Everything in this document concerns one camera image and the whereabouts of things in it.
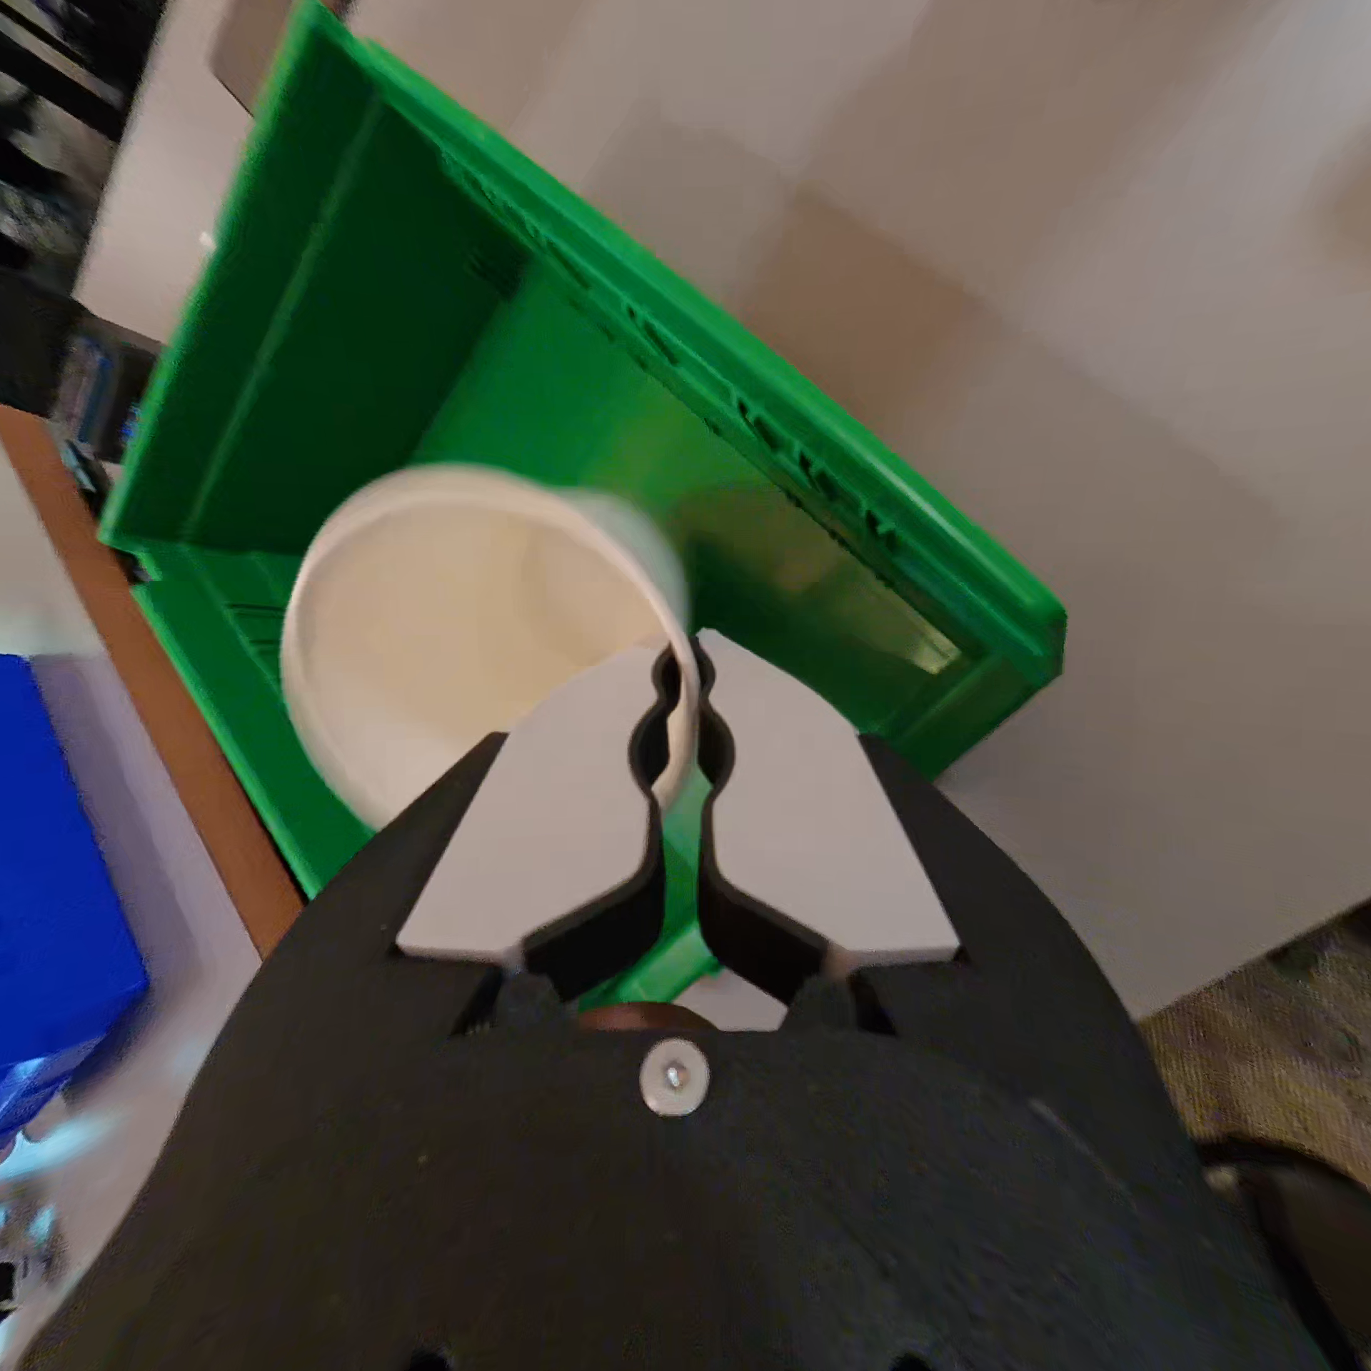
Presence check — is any black desk panel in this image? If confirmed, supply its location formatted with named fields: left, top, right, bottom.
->
left=209, top=0, right=361, bottom=121

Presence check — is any white paper cup green band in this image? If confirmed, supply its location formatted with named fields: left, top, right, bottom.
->
left=281, top=462, right=717, bottom=831

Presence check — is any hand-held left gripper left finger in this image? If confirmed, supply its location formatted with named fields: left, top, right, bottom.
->
left=394, top=640, right=675, bottom=1006

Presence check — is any black power cube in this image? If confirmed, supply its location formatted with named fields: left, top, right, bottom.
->
left=0, top=263, right=165, bottom=504

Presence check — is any grey desk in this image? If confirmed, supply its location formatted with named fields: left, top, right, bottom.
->
left=76, top=0, right=1371, bottom=1023

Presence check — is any green plastic bin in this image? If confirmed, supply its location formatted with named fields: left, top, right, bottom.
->
left=99, top=0, right=1070, bottom=1014

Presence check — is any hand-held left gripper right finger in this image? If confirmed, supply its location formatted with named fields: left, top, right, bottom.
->
left=693, top=629, right=964, bottom=1010

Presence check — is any blue plastic bin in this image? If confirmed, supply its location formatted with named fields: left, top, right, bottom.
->
left=0, top=653, right=152, bottom=1072

